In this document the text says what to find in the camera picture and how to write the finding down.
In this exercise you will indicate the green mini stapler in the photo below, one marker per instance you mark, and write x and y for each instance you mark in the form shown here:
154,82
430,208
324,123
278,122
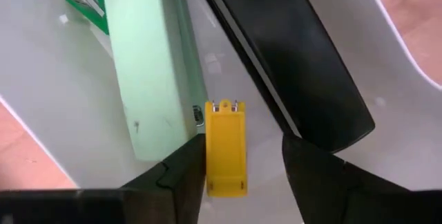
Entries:
91,13

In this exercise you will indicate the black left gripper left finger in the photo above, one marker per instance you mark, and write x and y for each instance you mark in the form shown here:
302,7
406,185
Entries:
172,182

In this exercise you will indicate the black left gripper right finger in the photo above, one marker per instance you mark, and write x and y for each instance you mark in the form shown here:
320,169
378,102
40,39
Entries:
321,182

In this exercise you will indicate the white plastic bin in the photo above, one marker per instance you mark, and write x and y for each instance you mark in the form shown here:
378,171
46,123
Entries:
52,79

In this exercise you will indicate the mint green stapler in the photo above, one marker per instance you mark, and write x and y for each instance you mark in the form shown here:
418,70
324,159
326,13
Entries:
148,61

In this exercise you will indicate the yellow mini stapler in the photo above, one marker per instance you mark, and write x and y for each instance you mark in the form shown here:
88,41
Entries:
226,148

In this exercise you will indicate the black stapler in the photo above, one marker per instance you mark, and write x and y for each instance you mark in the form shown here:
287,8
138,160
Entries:
293,51

